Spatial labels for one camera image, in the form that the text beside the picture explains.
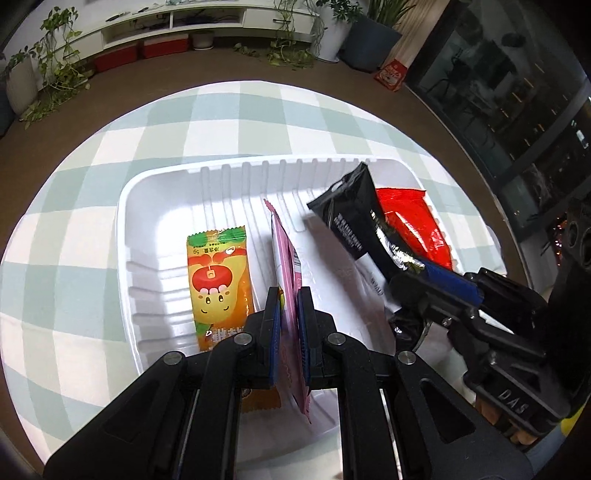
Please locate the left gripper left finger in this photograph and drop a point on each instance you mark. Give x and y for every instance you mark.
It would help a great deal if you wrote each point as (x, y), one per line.
(179, 419)

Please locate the red bag on floor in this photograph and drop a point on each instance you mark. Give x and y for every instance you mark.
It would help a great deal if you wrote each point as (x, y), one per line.
(392, 75)

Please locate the white plastic tray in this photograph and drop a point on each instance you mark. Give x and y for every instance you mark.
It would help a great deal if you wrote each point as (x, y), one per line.
(158, 209)

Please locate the black snack bag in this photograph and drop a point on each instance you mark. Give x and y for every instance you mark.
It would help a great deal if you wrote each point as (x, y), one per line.
(350, 208)

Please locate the red snack bag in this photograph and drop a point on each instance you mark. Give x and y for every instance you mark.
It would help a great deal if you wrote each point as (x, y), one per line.
(407, 211)

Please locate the trailing vine plant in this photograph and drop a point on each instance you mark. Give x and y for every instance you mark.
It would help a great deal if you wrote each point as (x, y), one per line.
(286, 41)

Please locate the plant white pot right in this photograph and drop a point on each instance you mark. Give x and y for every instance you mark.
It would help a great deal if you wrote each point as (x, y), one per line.
(335, 20)

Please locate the plant white pot left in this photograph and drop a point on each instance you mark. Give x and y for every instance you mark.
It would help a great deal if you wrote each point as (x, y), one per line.
(21, 87)

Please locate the tall plant dark pot right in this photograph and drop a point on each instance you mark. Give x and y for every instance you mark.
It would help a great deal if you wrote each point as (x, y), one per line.
(374, 34)

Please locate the checkered tablecloth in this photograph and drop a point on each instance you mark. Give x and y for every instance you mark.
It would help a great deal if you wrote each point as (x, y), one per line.
(63, 348)

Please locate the pink snack packet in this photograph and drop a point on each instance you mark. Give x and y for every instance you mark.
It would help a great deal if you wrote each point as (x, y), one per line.
(288, 278)

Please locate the red storage box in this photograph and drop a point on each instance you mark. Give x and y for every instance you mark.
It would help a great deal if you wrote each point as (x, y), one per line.
(165, 45)
(116, 57)

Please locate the plant white pot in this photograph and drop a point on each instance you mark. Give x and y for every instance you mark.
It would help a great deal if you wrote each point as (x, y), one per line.
(21, 87)
(335, 20)

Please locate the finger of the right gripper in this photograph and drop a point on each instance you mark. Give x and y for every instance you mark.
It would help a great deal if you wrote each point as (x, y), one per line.
(422, 304)
(453, 283)

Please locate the white TV cabinet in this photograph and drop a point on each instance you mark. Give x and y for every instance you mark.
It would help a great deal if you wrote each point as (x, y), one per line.
(140, 20)

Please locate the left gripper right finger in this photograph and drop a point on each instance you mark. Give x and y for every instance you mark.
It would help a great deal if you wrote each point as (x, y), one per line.
(399, 419)

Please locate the orange cartoon snack packet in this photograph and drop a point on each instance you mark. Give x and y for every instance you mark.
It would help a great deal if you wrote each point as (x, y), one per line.
(219, 284)

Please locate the right hand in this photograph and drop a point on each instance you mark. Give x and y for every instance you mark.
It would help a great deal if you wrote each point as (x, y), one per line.
(504, 424)

